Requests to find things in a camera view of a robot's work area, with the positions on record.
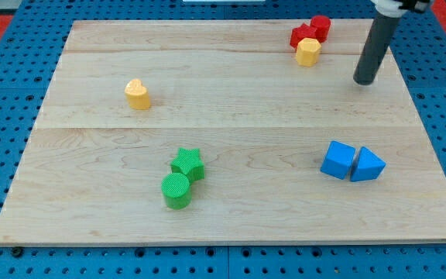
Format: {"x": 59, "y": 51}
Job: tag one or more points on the red star block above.
{"x": 301, "y": 32}

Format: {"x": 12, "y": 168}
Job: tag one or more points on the blue cube block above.
{"x": 338, "y": 160}

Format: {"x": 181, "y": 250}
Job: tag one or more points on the yellow hexagon block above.
{"x": 308, "y": 51}

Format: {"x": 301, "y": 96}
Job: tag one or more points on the green star block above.
{"x": 189, "y": 163}

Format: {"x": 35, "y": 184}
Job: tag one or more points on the red cylinder block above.
{"x": 322, "y": 25}

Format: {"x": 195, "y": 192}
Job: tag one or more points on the blue triangular prism block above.
{"x": 367, "y": 166}

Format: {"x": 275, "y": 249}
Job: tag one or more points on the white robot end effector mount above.
{"x": 397, "y": 8}

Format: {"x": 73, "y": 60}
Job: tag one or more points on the yellow heart block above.
{"x": 137, "y": 95}

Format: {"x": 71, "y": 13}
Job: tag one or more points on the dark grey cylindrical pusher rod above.
{"x": 378, "y": 40}

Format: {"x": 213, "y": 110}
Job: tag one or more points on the green cylinder block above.
{"x": 175, "y": 188}

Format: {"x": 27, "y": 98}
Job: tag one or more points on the wooden board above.
{"x": 91, "y": 172}

